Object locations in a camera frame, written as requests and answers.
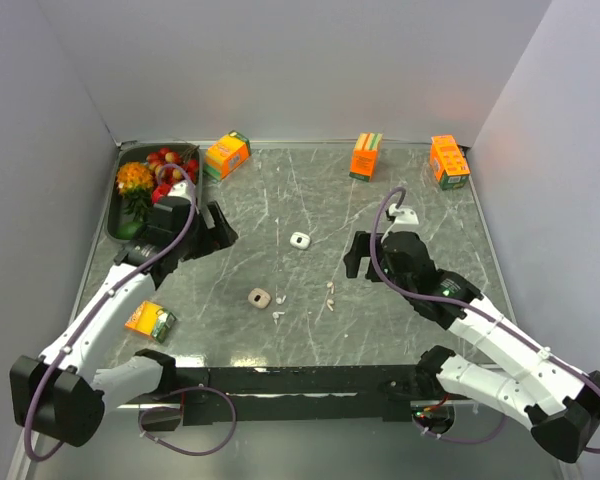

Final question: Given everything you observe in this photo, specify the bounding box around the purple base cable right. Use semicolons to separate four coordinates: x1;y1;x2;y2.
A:
411;409;509;446

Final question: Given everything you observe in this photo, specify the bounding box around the orange box front left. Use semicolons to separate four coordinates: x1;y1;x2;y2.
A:
125;301;177;344

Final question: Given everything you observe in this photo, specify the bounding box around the green avocado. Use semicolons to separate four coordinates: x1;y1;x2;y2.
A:
116;221;144;241

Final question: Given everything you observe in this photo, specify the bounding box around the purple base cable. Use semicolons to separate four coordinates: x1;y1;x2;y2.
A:
411;409;509;446
137;385;238;458

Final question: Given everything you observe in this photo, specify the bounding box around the orange sponge pack back middle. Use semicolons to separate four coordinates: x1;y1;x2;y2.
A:
349;132;383;182

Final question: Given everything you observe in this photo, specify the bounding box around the orange yellow flower pineapple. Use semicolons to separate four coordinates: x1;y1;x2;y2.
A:
116;162;154;222

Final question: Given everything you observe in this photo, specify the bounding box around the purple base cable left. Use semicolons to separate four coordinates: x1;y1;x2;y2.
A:
137;385;238;458

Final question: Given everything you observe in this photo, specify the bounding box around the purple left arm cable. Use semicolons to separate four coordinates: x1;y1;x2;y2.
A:
23;163;199;461

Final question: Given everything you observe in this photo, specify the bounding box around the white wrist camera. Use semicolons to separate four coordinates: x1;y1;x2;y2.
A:
385;203;419;234
156;180;195;204

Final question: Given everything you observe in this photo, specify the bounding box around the beige earbud charging case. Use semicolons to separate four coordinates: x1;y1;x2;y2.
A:
247;288;271;309

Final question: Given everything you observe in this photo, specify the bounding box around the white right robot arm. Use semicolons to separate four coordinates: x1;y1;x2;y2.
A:
344;231;600;463

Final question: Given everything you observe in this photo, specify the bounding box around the dark grey fruit tray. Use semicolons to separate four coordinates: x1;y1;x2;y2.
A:
106;143;202;243

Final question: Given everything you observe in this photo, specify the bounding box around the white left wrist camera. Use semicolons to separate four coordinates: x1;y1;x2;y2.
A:
156;180;195;204

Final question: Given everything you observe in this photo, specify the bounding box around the orange sponge pack back left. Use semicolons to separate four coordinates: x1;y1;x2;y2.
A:
203;130;252;181

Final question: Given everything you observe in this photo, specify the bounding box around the orange box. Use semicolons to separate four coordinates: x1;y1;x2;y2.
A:
125;301;177;344
429;135;470;190

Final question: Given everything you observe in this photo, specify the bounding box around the orange sponge pack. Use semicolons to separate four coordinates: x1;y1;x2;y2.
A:
203;130;252;181
349;132;383;182

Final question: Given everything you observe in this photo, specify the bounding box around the white earbud charging case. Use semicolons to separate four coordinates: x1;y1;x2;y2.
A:
290;232;311;250

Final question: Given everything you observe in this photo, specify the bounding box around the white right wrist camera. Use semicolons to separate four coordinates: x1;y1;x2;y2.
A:
385;203;419;234

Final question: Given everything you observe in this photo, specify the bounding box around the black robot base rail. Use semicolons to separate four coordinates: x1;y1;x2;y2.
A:
139;365;446;426

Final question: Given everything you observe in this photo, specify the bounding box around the orange box back right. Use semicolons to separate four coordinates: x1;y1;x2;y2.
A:
429;135;470;190

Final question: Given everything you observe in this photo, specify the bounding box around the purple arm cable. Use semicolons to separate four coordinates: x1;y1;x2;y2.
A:
370;186;600;454
23;163;199;461

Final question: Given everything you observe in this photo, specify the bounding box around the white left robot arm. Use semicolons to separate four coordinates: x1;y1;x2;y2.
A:
9;196;238;447

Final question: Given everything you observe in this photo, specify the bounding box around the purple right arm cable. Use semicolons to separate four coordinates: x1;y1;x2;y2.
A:
370;186;600;454

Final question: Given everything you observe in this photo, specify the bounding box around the red apple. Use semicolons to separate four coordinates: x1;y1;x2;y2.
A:
151;183;172;204

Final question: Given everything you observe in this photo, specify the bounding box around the red yellow lychee bunch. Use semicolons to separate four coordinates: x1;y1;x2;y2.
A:
146;146;200;185

